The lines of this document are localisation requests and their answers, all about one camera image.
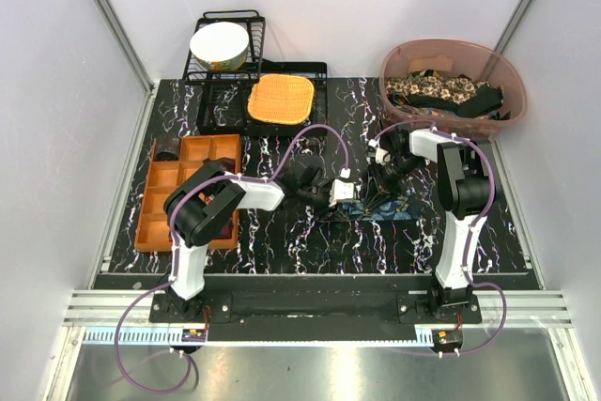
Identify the white ceramic bowl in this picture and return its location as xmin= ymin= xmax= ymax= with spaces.
xmin=189 ymin=22 xmax=250 ymax=71

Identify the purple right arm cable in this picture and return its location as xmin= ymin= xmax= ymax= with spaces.
xmin=370 ymin=121 xmax=508 ymax=358

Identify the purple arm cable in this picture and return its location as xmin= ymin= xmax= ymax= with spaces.
xmin=370 ymin=121 xmax=508 ymax=358
xmin=115 ymin=123 xmax=352 ymax=395

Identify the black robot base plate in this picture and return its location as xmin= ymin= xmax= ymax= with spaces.
xmin=149 ymin=291 xmax=483 ymax=325

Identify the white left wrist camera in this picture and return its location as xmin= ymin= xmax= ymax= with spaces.
xmin=329 ymin=178 xmax=359 ymax=208

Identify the pink translucent plastic tub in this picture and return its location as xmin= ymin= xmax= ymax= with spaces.
xmin=378 ymin=39 xmax=528 ymax=137

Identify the wooden compartment organizer box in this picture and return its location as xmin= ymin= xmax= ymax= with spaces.
xmin=134 ymin=134 xmax=241 ymax=253

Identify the black wire dish rack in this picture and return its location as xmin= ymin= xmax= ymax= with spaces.
xmin=181 ymin=8 xmax=329 ymax=140

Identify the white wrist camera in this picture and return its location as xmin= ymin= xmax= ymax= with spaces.
xmin=366 ymin=139 xmax=391 ymax=165
xmin=329 ymin=178 xmax=359 ymax=208

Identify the dark blue patterned rolled tie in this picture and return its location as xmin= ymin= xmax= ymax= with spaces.
xmin=153 ymin=135 xmax=181 ymax=162

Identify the pile of patterned ties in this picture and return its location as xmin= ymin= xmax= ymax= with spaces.
xmin=385 ymin=69 xmax=511 ymax=120

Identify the aluminium frame rail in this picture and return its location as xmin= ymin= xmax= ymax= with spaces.
xmin=64 ymin=290 xmax=572 ymax=328

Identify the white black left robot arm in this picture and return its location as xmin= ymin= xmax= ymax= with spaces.
xmin=163 ymin=159 xmax=333 ymax=322

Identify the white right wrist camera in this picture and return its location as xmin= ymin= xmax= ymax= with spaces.
xmin=366 ymin=139 xmax=391 ymax=165

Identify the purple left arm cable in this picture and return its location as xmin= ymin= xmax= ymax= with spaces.
xmin=115 ymin=123 xmax=352 ymax=395

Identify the orange woven mat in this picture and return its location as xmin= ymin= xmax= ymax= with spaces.
xmin=248 ymin=73 xmax=315 ymax=126

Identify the blue floral patterned tie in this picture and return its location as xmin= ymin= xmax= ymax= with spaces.
xmin=338 ymin=199 xmax=424 ymax=222

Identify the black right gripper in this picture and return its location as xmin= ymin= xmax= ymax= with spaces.
xmin=363 ymin=155 xmax=424 ymax=211

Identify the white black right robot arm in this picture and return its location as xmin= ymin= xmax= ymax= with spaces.
xmin=367 ymin=125 xmax=498 ymax=323

